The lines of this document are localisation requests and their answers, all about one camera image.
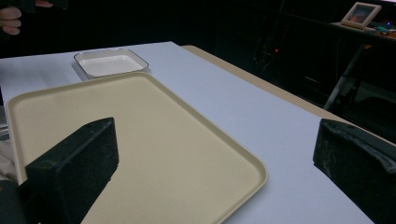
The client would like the white square dish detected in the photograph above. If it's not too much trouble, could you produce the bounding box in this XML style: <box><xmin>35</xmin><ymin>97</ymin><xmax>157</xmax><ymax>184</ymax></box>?
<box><xmin>73</xmin><ymin>48</ymin><xmax>149</xmax><ymax>80</ymax></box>

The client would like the wooden picture frame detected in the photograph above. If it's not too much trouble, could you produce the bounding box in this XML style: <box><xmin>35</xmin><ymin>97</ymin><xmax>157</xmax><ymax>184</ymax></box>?
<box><xmin>339</xmin><ymin>1</ymin><xmax>383</xmax><ymax>31</ymax></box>

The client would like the beige plastic tray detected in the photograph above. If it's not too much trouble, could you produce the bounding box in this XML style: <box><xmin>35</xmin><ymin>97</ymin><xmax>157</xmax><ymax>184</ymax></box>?
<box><xmin>5</xmin><ymin>71</ymin><xmax>269</xmax><ymax>224</ymax></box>

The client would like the grey metal stand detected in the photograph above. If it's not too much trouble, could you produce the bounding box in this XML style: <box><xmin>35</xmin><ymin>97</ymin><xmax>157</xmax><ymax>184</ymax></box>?
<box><xmin>322</xmin><ymin>43</ymin><xmax>373</xmax><ymax>111</ymax></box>

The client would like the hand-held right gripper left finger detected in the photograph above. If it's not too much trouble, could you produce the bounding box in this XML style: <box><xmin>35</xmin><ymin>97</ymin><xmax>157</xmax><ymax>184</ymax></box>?
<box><xmin>25</xmin><ymin>117</ymin><xmax>120</xmax><ymax>224</ymax></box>

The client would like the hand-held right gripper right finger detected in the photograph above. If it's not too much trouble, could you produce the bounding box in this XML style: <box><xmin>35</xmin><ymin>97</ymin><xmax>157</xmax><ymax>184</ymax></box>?
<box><xmin>312</xmin><ymin>118</ymin><xmax>396</xmax><ymax>224</ymax></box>

